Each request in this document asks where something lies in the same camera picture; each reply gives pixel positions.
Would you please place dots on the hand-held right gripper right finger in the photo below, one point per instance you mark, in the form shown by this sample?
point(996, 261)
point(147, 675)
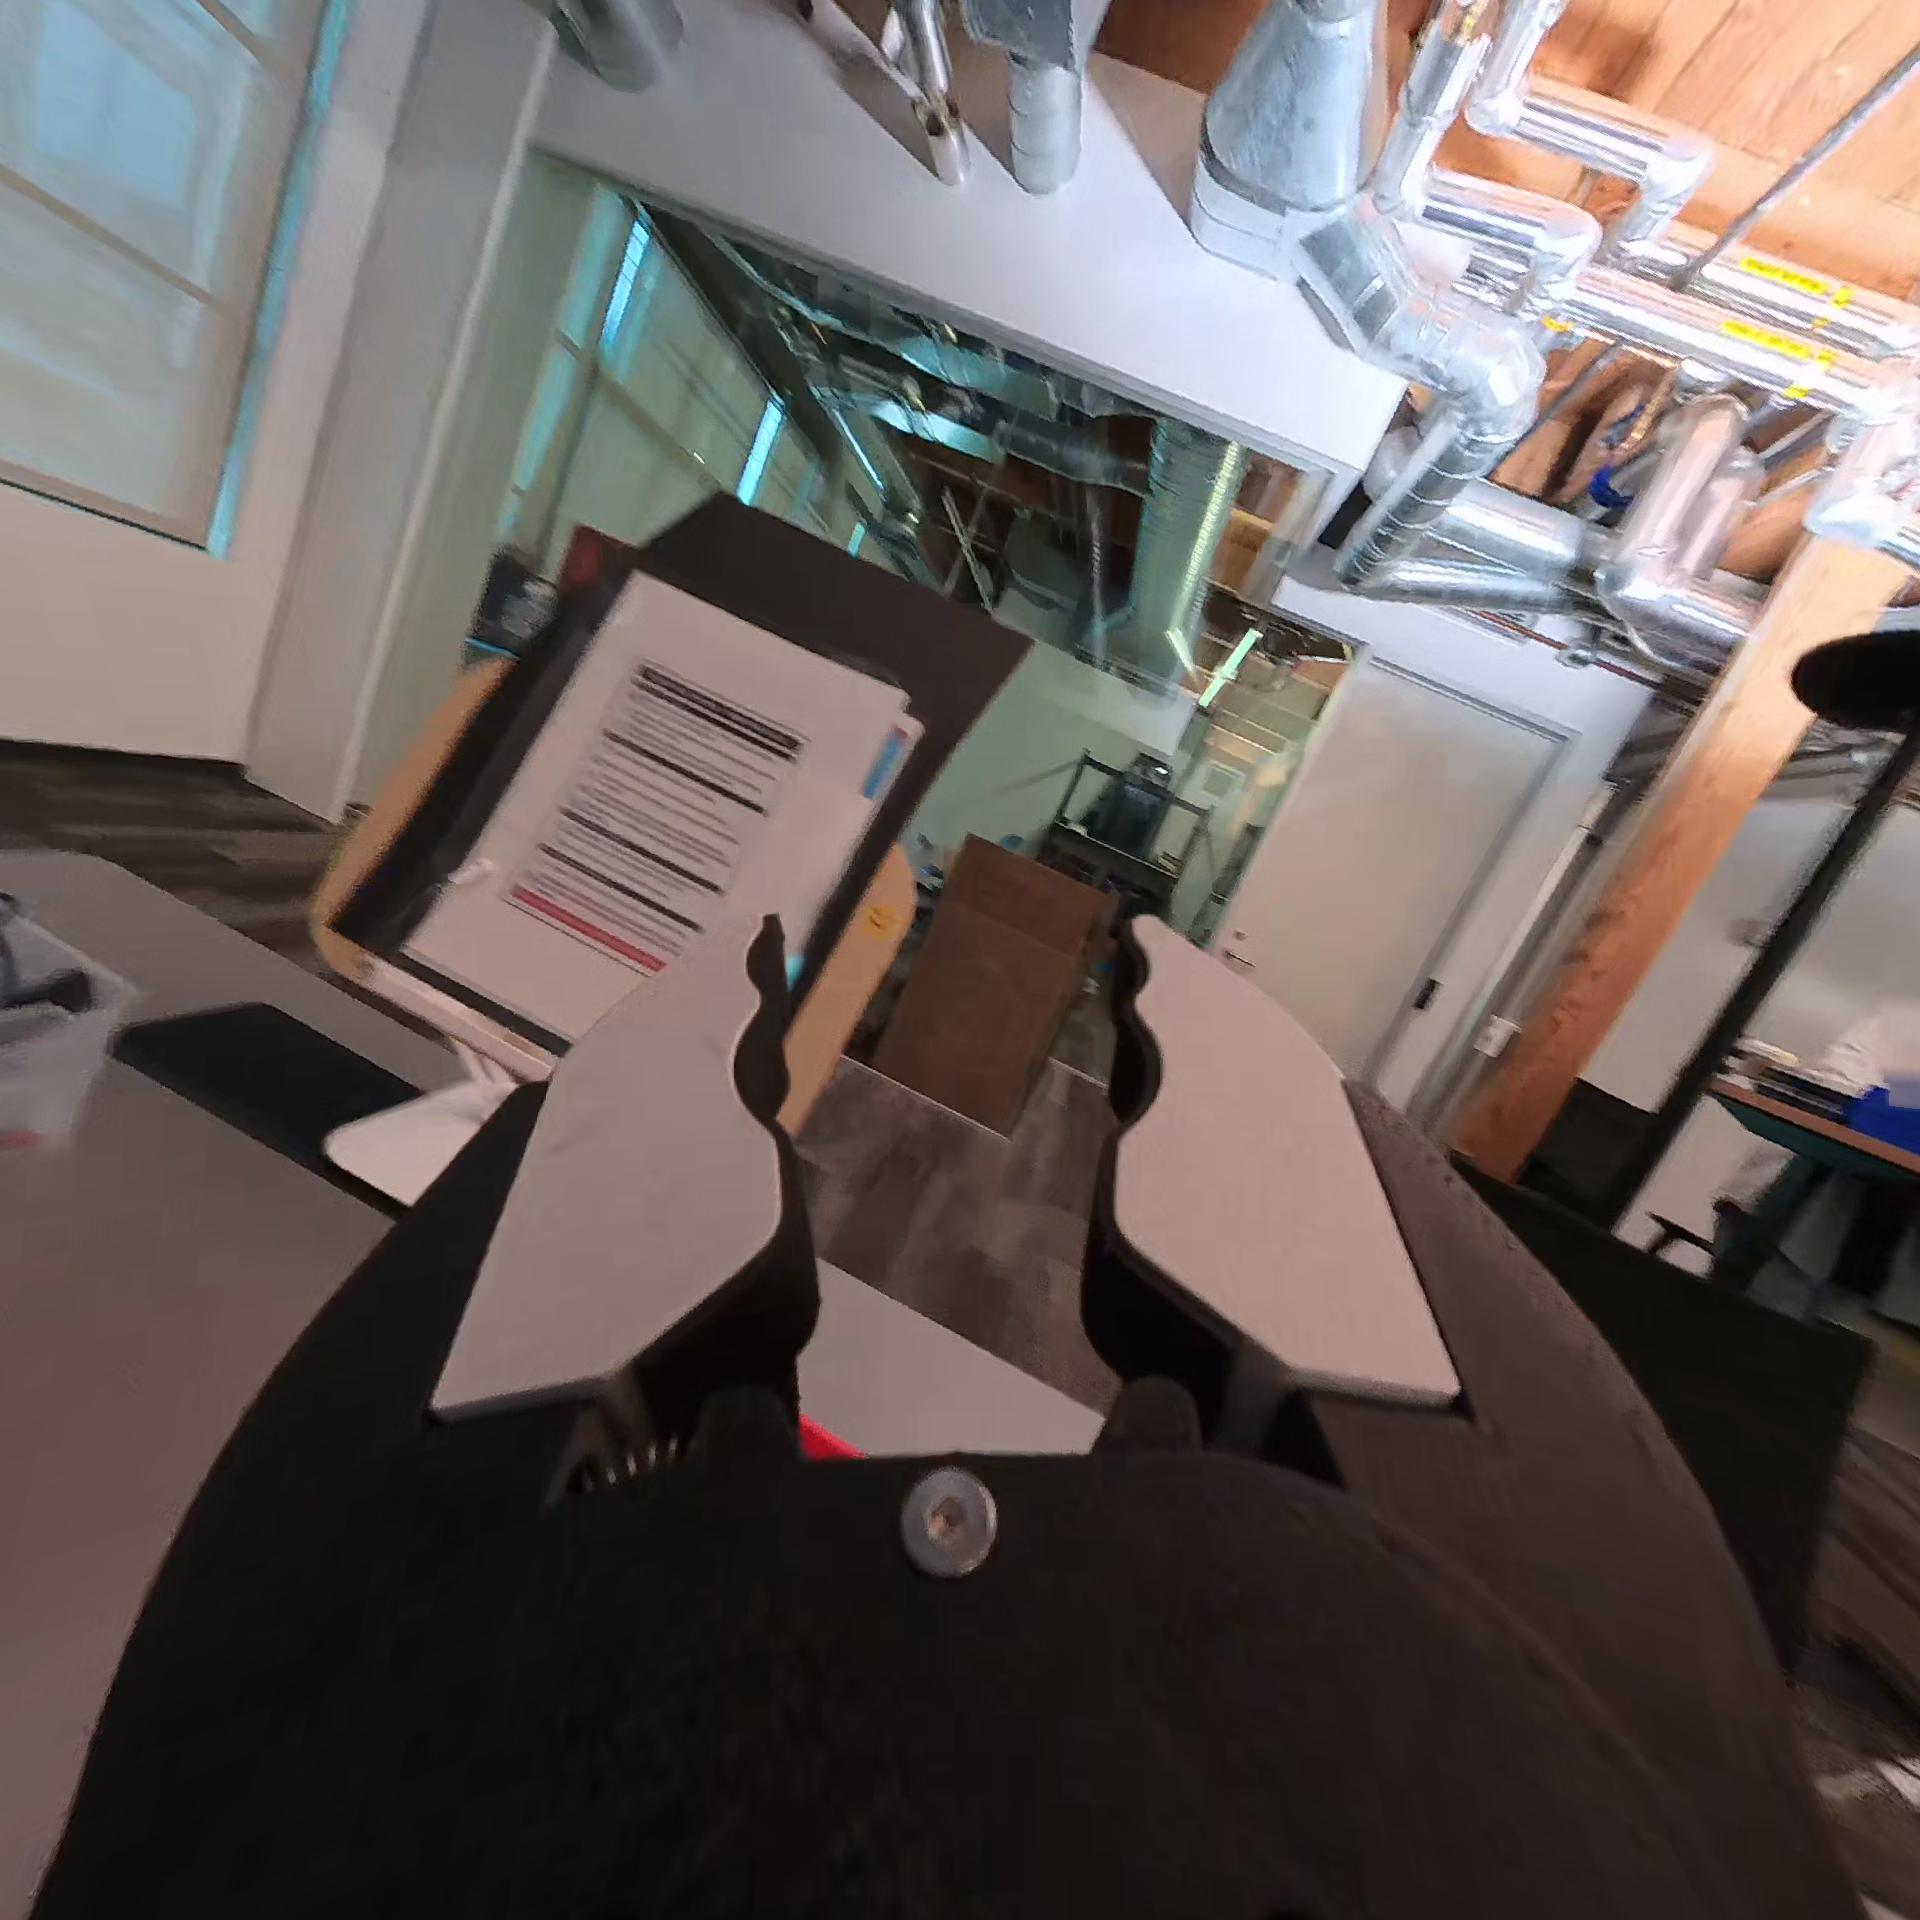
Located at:
point(1277, 1201)

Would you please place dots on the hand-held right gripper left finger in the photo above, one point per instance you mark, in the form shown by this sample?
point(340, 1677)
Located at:
point(630, 1201)

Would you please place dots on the red plastic bin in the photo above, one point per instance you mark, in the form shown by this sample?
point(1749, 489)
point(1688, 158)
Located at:
point(821, 1441)

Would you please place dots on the clear plastic bin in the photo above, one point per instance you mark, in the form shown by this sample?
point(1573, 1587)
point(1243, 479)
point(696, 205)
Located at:
point(61, 1065)

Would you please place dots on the brown cardboard box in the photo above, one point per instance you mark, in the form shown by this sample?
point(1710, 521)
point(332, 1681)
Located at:
point(991, 990)

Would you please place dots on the white door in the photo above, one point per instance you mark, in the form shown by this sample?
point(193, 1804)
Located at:
point(1412, 870)

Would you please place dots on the printed instruction sheet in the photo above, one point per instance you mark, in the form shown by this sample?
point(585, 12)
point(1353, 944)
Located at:
point(662, 811)

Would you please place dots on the black desk mat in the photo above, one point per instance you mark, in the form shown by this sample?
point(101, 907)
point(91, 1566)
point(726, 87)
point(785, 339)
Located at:
point(254, 1065)

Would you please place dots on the black metal rack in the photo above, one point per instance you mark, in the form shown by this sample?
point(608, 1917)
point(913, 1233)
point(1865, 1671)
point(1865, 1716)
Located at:
point(1126, 820)

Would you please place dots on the wooden side table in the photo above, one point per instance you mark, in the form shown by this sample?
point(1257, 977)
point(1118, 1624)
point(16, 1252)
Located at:
point(1815, 1127)

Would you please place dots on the black pole stand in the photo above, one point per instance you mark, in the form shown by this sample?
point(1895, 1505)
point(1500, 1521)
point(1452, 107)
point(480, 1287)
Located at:
point(1861, 683)

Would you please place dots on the cluster of silver ducts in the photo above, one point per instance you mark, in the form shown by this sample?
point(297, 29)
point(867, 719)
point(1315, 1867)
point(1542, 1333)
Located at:
point(1441, 225)

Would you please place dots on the large grid window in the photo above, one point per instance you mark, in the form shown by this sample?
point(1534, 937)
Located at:
point(120, 225)

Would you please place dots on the wooden post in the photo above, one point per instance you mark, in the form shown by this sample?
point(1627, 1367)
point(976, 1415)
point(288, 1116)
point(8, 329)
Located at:
point(1681, 902)

